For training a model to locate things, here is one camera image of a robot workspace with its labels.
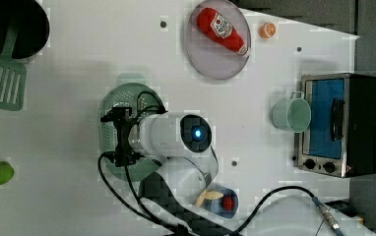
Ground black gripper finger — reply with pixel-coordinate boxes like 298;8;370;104
100;112;114;123
103;151;115;162

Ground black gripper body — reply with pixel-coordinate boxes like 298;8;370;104
112;107;141;167

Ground mint green plastic strainer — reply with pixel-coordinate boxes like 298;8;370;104
98;73;160;182

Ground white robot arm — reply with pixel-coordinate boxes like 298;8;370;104
99;105;263;236

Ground yellow plush banana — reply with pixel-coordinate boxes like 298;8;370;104
195;190;223;207

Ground blue bowl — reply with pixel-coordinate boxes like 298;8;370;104
204;186;238;218

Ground green slotted spatula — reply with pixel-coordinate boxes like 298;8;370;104
0;18;27;111

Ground red toy in bowl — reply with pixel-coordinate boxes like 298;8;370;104
222;196;234;211

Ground purple round plate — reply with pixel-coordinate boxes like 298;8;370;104
184;0;251;80

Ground red plush ketchup bottle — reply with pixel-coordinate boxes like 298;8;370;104
196;8;249;56

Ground black cylindrical pot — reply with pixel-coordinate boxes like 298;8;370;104
0;0;50;59

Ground mint green plastic cup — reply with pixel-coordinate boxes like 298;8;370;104
272;91;311;134

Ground orange slice toy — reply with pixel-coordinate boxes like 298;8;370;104
259;22;277;39

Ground silver black toaster oven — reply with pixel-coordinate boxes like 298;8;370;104
297;73;376;178

